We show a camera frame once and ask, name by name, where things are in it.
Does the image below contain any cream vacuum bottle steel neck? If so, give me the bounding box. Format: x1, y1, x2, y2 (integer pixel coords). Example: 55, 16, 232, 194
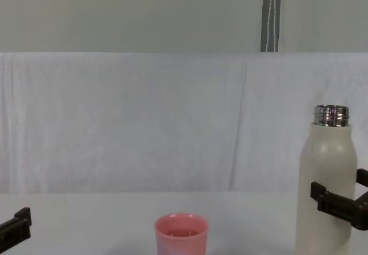
294, 104, 358, 255

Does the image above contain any white table cloth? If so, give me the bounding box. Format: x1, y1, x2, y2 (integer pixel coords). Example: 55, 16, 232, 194
0, 51, 368, 255

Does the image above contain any pink cup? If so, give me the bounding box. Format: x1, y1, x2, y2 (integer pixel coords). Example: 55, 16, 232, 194
154, 212, 209, 255

